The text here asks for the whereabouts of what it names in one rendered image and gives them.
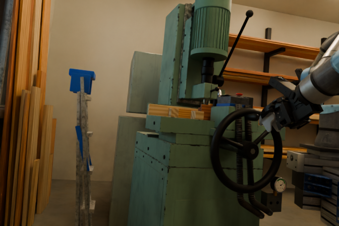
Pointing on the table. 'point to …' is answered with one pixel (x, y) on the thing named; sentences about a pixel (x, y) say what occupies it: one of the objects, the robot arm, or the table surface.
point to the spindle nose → (207, 69)
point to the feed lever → (231, 52)
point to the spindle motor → (211, 24)
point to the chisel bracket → (204, 92)
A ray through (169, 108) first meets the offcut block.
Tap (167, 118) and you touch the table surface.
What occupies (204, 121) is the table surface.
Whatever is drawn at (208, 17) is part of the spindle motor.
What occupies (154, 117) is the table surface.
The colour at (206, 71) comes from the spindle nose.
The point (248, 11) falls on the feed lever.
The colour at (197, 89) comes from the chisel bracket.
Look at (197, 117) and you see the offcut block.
